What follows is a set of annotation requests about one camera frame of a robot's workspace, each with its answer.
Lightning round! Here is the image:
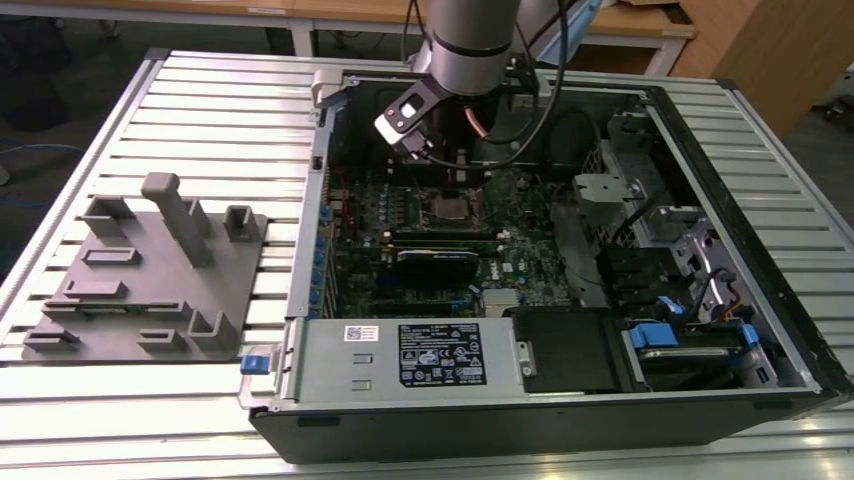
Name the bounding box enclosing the black PC case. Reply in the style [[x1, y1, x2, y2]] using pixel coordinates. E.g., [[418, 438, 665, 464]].
[[236, 69, 854, 466]]

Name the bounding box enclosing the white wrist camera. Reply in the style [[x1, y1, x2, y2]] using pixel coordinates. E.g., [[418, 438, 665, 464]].
[[373, 92, 435, 147]]

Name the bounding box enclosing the blue disk carrier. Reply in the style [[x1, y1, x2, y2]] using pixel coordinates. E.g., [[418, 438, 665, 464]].
[[625, 321, 761, 351]]

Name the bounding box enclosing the grey power supply unit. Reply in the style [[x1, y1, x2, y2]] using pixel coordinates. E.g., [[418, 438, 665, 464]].
[[293, 318, 529, 401]]

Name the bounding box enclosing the thin blue cable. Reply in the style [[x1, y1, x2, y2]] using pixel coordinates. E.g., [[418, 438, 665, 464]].
[[0, 142, 86, 157]]

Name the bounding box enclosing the pale blue teach pendant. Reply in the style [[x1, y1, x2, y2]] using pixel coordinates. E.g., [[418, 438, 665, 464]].
[[538, 0, 602, 64]]

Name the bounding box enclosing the black hard disk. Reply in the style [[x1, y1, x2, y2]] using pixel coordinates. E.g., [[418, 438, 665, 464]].
[[631, 346, 744, 393]]

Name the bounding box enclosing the CPU socket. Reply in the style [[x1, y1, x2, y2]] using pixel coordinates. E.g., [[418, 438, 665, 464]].
[[410, 185, 494, 232]]

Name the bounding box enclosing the silver CPU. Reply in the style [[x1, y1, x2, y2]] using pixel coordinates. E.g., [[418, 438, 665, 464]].
[[431, 196, 474, 222]]

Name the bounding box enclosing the green motherboard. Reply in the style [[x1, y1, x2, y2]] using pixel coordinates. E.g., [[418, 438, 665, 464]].
[[325, 164, 583, 321]]

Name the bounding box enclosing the coloured wire bundle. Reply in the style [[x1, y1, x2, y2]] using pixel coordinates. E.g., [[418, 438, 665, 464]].
[[717, 294, 749, 321]]

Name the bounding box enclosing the silver chipset heatsink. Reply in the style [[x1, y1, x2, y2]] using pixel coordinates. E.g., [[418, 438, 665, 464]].
[[481, 288, 522, 319]]

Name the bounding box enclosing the grey case latch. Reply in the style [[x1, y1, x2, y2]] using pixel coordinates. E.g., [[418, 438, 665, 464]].
[[310, 69, 354, 110]]

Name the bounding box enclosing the wooden cabinet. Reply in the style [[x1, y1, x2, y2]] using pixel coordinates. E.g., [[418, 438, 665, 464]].
[[680, 0, 854, 139]]

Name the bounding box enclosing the black graphics card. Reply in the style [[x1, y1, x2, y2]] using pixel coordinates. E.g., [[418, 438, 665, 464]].
[[393, 247, 483, 292]]

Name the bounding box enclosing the grey parts rack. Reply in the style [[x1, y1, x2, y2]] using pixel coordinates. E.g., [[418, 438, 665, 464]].
[[19, 172, 273, 364]]

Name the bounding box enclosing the thin black cable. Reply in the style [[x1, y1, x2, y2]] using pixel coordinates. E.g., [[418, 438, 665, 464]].
[[610, 184, 663, 247]]

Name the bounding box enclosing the black office chair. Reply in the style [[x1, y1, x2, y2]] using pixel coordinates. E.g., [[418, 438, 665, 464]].
[[0, 13, 76, 132]]

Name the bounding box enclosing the silver metal disk bay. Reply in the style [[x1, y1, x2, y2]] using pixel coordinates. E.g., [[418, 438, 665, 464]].
[[570, 110, 722, 251]]

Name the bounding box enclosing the black chair base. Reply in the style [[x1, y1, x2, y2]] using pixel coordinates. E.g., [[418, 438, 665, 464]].
[[809, 69, 854, 122]]

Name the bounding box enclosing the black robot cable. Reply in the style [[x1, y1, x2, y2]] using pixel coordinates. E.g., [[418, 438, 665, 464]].
[[483, 0, 582, 171]]

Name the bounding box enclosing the black plastic drive bracket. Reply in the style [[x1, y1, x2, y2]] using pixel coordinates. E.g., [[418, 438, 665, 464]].
[[595, 247, 689, 307]]

